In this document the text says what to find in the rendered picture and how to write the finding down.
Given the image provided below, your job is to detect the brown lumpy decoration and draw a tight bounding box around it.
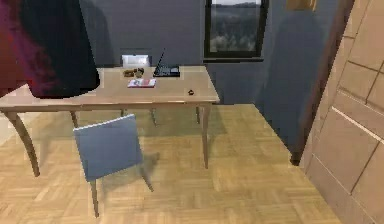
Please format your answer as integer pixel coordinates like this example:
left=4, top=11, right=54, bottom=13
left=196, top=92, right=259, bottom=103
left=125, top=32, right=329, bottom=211
left=122, top=67, right=146, bottom=79

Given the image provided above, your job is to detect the light wooden table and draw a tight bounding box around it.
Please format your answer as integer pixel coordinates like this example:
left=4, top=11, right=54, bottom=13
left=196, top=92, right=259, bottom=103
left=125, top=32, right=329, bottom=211
left=0, top=65, right=221, bottom=178

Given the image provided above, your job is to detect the black laptop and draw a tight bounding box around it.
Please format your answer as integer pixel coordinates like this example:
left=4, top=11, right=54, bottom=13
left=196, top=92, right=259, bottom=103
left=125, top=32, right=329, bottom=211
left=152, top=48, right=181, bottom=79

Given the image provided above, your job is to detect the red white book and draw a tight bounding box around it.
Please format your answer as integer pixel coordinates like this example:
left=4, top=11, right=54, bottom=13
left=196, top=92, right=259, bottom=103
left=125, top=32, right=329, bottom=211
left=127, top=78, right=157, bottom=89

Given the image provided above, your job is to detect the white chair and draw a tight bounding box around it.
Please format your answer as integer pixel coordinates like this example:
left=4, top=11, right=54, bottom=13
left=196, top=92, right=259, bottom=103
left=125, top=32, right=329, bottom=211
left=121, top=54, right=151, bottom=68

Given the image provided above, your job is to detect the blue grey chair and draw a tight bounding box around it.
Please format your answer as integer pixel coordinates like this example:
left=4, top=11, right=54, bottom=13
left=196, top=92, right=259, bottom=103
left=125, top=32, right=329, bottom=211
left=72, top=113, right=155, bottom=219

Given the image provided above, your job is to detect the black framed window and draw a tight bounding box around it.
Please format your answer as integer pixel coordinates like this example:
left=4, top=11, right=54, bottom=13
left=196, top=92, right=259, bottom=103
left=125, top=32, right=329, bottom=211
left=203, top=0, right=270, bottom=64

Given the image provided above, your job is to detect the light wooden room door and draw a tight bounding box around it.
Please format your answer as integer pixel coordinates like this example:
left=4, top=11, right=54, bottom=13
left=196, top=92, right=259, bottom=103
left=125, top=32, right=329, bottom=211
left=289, top=0, right=384, bottom=224

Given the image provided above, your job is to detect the yellow framed wall picture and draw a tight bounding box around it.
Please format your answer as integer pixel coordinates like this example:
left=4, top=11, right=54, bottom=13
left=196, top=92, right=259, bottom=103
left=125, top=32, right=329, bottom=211
left=285, top=0, right=318, bottom=12

